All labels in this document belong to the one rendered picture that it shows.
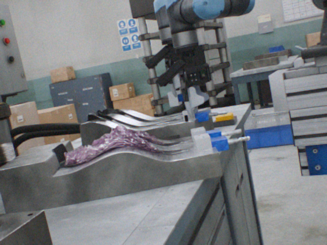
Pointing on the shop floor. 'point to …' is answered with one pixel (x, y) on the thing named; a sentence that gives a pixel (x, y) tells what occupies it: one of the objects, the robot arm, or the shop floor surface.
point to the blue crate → (269, 137)
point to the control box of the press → (9, 61)
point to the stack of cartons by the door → (132, 99)
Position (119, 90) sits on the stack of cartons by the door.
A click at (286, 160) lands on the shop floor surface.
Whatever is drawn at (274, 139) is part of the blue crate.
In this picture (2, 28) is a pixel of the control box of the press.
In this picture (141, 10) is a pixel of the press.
